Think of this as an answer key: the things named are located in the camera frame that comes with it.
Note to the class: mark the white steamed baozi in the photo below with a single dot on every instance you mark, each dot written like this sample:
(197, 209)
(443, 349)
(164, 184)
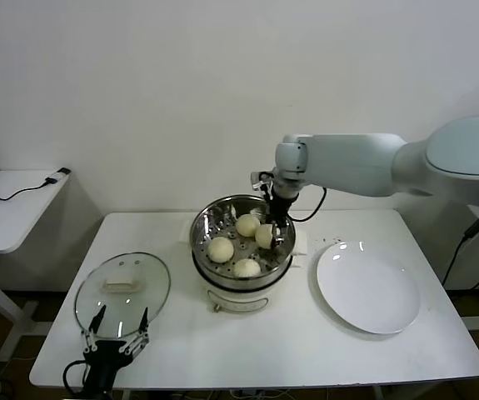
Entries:
(221, 250)
(247, 225)
(247, 268)
(264, 235)

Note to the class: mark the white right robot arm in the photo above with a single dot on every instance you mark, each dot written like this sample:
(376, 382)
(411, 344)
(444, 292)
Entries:
(347, 162)

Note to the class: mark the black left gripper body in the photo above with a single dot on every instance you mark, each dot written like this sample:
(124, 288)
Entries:
(105, 364)

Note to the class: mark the white side table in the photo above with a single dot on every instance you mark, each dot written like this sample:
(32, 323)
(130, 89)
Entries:
(14, 225)

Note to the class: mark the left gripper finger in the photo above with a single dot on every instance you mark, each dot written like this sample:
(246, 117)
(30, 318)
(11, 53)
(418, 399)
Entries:
(98, 320)
(144, 323)

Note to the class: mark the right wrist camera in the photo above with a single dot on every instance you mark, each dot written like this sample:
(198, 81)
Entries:
(257, 179)

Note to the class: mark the steel steamer basket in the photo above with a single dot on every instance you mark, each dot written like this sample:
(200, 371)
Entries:
(206, 225)

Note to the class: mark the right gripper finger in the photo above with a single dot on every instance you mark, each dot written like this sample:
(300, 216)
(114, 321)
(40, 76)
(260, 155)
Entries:
(280, 234)
(267, 206)

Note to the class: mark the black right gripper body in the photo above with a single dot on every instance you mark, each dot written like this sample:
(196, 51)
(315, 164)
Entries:
(280, 208)

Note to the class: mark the white round plate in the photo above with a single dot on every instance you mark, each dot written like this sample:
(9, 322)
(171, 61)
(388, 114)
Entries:
(360, 287)

